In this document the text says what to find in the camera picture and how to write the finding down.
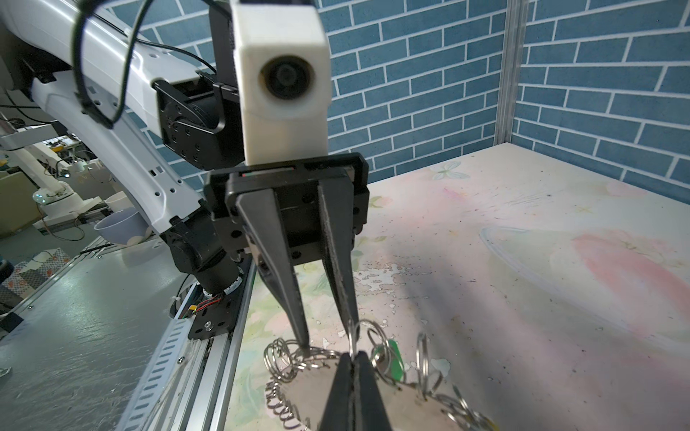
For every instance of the aluminium right corner post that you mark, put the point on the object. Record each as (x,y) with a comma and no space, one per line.
(514,37)

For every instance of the aluminium front rail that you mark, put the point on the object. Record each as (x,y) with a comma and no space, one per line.
(188,382)

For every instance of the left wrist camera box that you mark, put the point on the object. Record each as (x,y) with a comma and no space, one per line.
(283,69)

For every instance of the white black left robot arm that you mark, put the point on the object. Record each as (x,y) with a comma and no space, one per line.
(224,164)

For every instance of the large metal keyring band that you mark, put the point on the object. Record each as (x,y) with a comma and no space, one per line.
(324,389)

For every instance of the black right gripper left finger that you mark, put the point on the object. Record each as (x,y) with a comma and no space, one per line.
(339,413)

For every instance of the white paper cup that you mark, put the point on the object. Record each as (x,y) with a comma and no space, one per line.
(124,228)

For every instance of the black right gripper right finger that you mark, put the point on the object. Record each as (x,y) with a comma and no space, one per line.
(369,411)

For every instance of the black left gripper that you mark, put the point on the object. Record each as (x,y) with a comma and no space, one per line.
(330,212)

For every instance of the green tagged key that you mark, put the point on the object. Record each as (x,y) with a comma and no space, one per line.
(387,359)

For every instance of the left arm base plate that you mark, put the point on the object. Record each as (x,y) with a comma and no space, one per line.
(211,315)

